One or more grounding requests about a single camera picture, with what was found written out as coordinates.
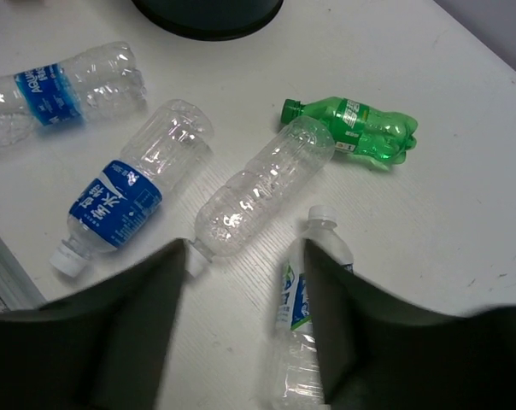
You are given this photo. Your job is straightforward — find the clear bottle dark blue label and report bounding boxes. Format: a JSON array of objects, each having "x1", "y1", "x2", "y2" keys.
[{"x1": 50, "y1": 99, "x2": 214, "y2": 278}]

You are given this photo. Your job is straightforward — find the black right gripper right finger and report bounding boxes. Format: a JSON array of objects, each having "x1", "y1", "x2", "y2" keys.
[{"x1": 303, "y1": 241, "x2": 516, "y2": 409}]

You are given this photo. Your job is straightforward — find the clear unlabeled plastic bottle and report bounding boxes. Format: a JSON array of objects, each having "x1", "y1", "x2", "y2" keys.
[{"x1": 186, "y1": 116, "x2": 335, "y2": 277}]

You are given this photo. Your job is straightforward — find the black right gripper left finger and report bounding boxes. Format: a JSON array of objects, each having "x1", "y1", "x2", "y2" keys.
[{"x1": 0, "y1": 239, "x2": 186, "y2": 409}]

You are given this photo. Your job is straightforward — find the green Sprite bottle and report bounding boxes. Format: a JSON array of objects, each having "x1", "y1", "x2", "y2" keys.
[{"x1": 280, "y1": 97, "x2": 419, "y2": 171}]

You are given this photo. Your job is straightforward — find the clear bottle green-blue label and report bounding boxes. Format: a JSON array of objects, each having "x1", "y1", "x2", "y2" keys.
[{"x1": 268, "y1": 205, "x2": 354, "y2": 409}]

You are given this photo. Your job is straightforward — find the dark bin with gold rim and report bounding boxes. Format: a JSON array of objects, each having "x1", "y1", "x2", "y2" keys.
[{"x1": 132, "y1": 0, "x2": 284, "y2": 41}]

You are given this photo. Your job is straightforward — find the crushed Aquarius bottle blue label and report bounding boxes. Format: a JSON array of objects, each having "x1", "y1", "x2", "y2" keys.
[{"x1": 0, "y1": 41, "x2": 145, "y2": 146}]

